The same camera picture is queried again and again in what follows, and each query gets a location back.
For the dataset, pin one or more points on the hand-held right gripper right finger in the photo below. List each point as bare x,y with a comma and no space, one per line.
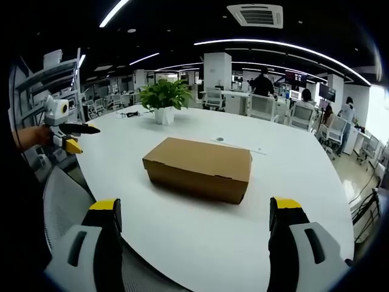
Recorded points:
299,246

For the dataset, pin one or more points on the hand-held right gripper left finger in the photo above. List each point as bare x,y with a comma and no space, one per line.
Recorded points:
100,243

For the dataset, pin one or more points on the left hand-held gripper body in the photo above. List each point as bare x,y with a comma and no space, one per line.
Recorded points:
56,114

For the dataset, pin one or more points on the brown cardboard shoe box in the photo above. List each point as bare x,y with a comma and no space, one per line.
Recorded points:
199,168

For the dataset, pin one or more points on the person's left hand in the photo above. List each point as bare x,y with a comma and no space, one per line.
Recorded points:
38,137

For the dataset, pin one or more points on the grey metal shelf rack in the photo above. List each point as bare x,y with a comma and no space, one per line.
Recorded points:
50,82

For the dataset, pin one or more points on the grey mesh office chair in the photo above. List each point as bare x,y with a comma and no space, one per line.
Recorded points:
65,200

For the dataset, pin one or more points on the white plant pot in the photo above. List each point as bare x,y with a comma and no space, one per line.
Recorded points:
164,115

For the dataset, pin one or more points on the green potted plant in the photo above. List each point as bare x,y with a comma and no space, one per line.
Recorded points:
165,95

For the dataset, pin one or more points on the white office chair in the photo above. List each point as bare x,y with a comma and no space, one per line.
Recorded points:
332,134
213,98
302,117
263,108

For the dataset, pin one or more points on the round table grommet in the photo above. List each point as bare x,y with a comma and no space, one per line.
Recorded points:
219,139

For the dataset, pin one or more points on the white square pillar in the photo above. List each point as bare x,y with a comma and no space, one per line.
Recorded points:
217,73

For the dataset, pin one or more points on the ceiling air conditioner vent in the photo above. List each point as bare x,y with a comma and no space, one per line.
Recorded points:
256,15

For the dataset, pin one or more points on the wall monitor screen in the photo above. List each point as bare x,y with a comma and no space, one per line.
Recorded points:
327,92

